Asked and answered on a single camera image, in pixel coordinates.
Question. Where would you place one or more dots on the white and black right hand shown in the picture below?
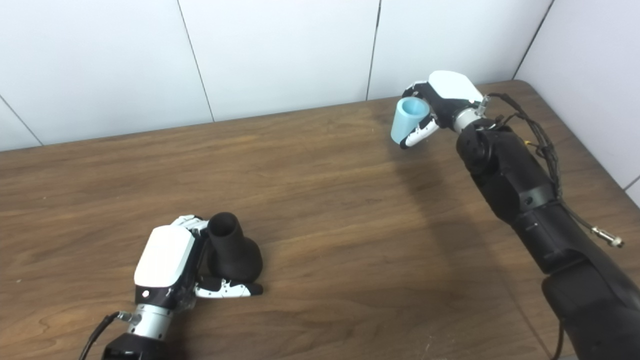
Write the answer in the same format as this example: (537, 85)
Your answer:
(452, 87)

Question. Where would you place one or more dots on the white and black left hand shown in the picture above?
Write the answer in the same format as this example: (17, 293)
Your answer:
(162, 257)

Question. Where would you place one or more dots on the black flared nozzle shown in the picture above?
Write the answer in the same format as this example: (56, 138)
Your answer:
(232, 260)

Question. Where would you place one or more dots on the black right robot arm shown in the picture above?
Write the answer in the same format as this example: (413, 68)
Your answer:
(520, 195)

